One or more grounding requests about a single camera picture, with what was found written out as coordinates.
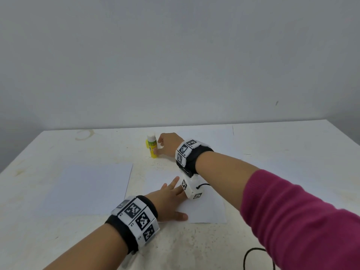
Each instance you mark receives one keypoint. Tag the person's left forearm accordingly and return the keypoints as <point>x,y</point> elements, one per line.
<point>90,250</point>

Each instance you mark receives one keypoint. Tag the pink sleeve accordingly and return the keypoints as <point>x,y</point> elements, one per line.
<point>304,227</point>

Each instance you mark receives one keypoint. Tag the person's right hand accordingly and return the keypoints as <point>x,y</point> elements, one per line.
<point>171,144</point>

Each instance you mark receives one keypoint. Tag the stack of white paper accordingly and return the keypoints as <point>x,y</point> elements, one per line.
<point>298,174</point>
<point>87,188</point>

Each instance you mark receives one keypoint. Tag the yellow glue stick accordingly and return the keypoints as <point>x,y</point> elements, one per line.
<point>152,148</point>

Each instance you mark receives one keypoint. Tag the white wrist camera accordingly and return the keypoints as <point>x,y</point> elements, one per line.
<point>192,188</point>

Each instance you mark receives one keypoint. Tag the black marker wristband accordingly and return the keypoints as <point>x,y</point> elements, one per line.
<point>134,222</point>
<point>194,157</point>

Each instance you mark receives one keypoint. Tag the person's left hand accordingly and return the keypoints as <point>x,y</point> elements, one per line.
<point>167,202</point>

